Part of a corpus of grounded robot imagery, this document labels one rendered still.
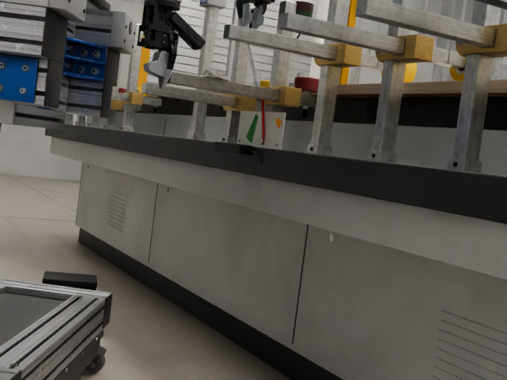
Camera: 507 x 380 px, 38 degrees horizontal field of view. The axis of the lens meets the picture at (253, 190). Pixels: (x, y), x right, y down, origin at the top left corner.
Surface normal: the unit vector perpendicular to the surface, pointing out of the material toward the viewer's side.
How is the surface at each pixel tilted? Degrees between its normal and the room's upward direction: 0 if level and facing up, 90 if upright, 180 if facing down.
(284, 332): 90
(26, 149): 90
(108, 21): 90
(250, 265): 90
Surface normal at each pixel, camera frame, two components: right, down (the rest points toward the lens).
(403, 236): -0.87, -0.08
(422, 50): 0.47, 0.11
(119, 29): -0.04, 0.05
